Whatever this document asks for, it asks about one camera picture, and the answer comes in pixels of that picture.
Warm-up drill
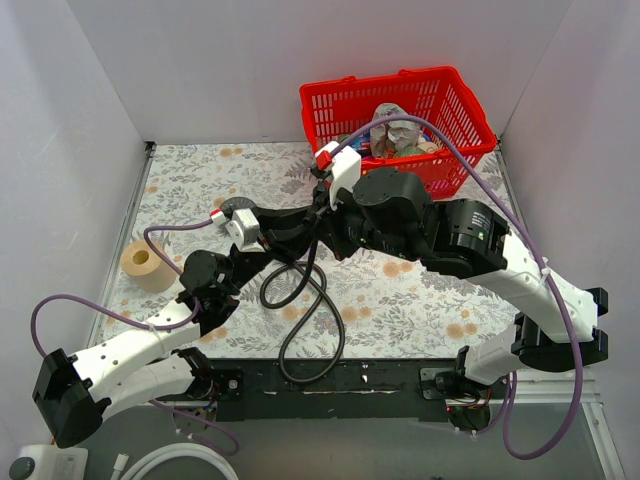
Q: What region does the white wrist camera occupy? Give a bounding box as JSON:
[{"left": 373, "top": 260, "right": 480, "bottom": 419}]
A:
[
  {"left": 210, "top": 208, "right": 265, "bottom": 253},
  {"left": 314, "top": 141, "right": 362, "bottom": 210}
]

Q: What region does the white box with grey button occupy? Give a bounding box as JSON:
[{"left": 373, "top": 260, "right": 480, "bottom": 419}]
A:
[{"left": 8, "top": 445, "right": 88, "bottom": 480}]

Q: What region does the aluminium rail frame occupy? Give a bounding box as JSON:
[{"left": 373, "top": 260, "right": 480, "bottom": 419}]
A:
[{"left": 85, "top": 360, "right": 625, "bottom": 479}]

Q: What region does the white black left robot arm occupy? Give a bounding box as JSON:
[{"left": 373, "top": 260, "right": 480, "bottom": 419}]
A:
[{"left": 32, "top": 204, "right": 319, "bottom": 448}]

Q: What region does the green round item in basket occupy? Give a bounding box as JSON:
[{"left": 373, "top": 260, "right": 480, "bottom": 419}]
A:
[{"left": 395, "top": 145, "right": 425, "bottom": 158}]

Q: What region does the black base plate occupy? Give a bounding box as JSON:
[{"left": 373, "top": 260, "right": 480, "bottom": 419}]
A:
[{"left": 212, "top": 358, "right": 455, "bottom": 422}]

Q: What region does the beige tape roll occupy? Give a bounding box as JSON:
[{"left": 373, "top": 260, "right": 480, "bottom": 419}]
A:
[{"left": 120, "top": 239, "right": 177, "bottom": 293}]

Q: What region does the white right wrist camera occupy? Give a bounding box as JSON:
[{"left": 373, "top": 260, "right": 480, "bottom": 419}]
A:
[{"left": 314, "top": 141, "right": 362, "bottom": 210}]

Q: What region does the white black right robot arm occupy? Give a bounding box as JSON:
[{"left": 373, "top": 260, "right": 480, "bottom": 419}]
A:
[{"left": 313, "top": 168, "right": 609, "bottom": 398}]

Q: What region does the grey shower head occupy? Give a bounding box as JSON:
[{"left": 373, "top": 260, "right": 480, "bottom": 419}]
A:
[{"left": 220, "top": 196, "right": 256, "bottom": 219}]

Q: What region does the white round item in basket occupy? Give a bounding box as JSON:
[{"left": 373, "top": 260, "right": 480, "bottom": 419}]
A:
[{"left": 417, "top": 142, "right": 440, "bottom": 154}]

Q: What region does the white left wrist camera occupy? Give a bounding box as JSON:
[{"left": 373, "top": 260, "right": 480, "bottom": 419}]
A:
[{"left": 210, "top": 208, "right": 265, "bottom": 253}]

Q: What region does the white hose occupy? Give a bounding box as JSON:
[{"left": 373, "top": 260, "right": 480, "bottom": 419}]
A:
[{"left": 112, "top": 443, "right": 239, "bottom": 480}]

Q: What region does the red plastic basket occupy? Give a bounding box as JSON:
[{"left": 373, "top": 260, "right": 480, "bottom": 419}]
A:
[{"left": 299, "top": 66, "right": 496, "bottom": 199}]

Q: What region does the floral table mat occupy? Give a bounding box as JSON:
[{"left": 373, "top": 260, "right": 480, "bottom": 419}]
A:
[{"left": 131, "top": 143, "right": 516, "bottom": 359}]

